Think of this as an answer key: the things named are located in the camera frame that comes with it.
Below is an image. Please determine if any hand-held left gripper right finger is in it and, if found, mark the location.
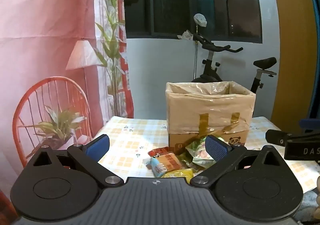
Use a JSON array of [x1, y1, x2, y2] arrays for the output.
[[190, 134, 290, 189]]

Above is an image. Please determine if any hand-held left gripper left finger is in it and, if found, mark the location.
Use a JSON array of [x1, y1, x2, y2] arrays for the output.
[[25, 134, 125, 189]]

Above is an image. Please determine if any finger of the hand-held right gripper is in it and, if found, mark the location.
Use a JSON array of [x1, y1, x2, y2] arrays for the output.
[[265, 129, 320, 146], [299, 118, 320, 129]]

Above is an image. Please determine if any green snack bag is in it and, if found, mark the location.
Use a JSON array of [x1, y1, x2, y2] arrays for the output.
[[185, 136, 229, 168]]

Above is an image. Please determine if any brown cardboard box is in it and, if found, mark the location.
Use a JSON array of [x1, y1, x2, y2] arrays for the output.
[[165, 81, 256, 149]]

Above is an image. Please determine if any orange biscuit packet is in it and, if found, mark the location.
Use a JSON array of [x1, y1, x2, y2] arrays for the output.
[[155, 152, 184, 172]]

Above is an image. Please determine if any yellow snack packet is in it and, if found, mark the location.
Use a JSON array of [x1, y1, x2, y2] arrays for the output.
[[161, 168, 194, 179]]

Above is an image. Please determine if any red snack packet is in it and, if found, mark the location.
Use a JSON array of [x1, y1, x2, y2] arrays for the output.
[[148, 147, 171, 158]]

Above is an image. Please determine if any small blue snack packet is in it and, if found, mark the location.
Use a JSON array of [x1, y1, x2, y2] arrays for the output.
[[144, 156, 167, 174]]

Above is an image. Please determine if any clear plastic box liner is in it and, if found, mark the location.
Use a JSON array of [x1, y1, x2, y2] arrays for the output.
[[165, 81, 256, 137]]

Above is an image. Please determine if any black exercise bike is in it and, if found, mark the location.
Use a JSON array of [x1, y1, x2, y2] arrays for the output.
[[191, 33, 277, 118]]

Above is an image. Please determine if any yellow wooden door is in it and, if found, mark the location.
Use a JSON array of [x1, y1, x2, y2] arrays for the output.
[[269, 0, 320, 133]]

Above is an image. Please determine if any metal pole plastic-wrapped top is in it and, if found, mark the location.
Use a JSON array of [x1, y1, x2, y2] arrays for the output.
[[193, 13, 207, 81]]

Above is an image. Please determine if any white crumpled rag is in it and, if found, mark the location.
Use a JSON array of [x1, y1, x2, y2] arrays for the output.
[[177, 30, 194, 41]]

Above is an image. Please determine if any printed room backdrop cloth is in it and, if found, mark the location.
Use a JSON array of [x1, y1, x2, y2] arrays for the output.
[[0, 0, 134, 172]]

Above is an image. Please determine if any dark window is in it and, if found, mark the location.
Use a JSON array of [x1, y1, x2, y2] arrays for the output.
[[124, 0, 263, 44]]

